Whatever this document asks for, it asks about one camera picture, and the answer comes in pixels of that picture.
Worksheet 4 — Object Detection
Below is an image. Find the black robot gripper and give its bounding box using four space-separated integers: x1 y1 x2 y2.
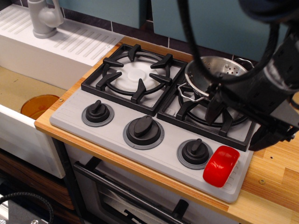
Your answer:
206 35 299 151

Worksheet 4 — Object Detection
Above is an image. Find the steel colander bowl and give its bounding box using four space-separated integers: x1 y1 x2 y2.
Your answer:
178 56 254 103

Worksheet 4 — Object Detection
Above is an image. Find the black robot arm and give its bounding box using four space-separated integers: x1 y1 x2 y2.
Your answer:
207 0 299 151

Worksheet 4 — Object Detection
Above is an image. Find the black right burner grate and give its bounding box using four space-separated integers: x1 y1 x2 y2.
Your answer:
157 77 256 151

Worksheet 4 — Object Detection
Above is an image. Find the black burner grate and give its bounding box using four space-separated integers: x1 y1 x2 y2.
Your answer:
81 44 187 116
157 77 256 151

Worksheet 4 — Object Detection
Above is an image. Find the red and white toy sushi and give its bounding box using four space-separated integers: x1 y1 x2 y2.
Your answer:
203 146 240 188

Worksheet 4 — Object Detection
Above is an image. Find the black right stove knob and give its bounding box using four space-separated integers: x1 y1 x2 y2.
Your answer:
177 139 213 170

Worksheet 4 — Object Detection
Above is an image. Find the black stove knob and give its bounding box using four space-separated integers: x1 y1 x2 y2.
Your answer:
123 115 165 150
177 139 213 170
81 100 114 127

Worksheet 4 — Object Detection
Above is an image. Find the grey toy stove top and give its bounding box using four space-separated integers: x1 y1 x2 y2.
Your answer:
49 43 262 204

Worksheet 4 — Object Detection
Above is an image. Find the black middle stove knob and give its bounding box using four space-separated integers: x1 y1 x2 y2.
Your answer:
123 115 165 150

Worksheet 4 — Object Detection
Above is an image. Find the black left burner grate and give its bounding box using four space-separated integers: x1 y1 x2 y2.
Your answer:
81 44 187 116

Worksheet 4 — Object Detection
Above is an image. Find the black left stove knob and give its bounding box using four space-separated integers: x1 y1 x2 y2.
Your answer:
81 100 114 127

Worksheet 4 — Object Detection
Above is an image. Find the teal box left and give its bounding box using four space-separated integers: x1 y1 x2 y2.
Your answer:
59 0 147 28

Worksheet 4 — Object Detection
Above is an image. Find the toy oven door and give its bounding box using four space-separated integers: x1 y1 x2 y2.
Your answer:
73 157 229 224

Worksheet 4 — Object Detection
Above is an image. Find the orange plastic plate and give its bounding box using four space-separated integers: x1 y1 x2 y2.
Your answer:
21 94 59 120

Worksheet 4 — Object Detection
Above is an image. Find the white toy sink unit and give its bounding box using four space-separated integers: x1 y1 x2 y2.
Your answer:
0 4 122 178

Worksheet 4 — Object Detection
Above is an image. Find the grey toy faucet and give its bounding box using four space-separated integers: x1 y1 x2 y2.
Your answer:
28 0 64 39

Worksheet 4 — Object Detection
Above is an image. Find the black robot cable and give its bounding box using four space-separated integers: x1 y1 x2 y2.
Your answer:
177 0 281 83

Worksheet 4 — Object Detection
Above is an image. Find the black braided cable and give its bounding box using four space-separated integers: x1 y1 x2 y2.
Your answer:
0 191 55 224

